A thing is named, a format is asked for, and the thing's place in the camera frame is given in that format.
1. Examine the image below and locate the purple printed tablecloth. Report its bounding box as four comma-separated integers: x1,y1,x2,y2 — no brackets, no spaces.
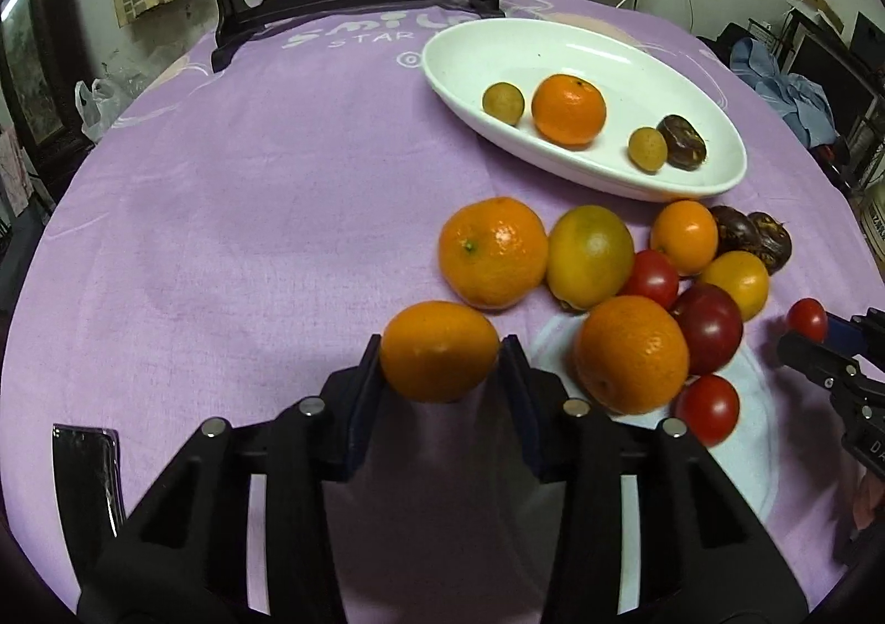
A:
0,0,885,624

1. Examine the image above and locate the white oval bowl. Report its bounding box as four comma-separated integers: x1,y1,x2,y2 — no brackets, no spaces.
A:
422,17,748,203

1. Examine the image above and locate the black monitor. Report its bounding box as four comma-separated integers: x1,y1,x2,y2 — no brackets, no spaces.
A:
787,10,885,123

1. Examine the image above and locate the small yellow-orange mandarin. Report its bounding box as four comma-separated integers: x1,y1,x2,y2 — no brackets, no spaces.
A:
697,251,771,322

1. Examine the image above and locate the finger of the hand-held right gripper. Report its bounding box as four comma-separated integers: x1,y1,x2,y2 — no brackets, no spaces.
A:
826,311,885,366
776,331,885,423

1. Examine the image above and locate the dark red tomato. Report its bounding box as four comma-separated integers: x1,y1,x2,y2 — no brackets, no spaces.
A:
668,283,745,377

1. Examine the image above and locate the blue cloth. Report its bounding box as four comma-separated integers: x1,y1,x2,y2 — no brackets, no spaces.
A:
729,36,839,149

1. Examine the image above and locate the yellow-green longan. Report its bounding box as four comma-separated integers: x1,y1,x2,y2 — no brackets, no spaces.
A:
628,127,669,171
482,82,525,127

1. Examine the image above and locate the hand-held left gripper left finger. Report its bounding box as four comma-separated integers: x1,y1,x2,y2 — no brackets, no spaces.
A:
76,334,388,624

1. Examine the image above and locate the white plastic bag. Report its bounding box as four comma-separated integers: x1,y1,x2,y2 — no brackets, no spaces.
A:
74,77,134,143

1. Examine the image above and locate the large dimpled orange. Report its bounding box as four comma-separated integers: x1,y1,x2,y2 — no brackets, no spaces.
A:
574,295,691,416

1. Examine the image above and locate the dark framed cabinet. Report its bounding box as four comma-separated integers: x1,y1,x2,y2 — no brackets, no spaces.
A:
0,0,94,165

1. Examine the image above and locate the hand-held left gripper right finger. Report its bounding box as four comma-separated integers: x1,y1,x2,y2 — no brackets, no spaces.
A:
501,334,810,624

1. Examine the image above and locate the yellow-green citrus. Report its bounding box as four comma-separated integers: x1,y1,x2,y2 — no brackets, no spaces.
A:
546,205,636,313

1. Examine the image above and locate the large orange with green stem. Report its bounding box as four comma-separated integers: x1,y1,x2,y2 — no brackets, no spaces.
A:
438,196,550,311

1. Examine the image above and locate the oval orange mandarin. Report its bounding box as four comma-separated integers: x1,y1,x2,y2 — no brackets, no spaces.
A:
379,300,500,403

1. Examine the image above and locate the small red cherry tomato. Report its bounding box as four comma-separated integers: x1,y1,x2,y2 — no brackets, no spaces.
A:
787,298,829,344

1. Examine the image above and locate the small round orange mandarin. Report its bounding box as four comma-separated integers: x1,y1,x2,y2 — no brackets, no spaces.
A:
650,199,720,277

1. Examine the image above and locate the person's right hand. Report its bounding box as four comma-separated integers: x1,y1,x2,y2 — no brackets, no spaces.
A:
852,466,885,534

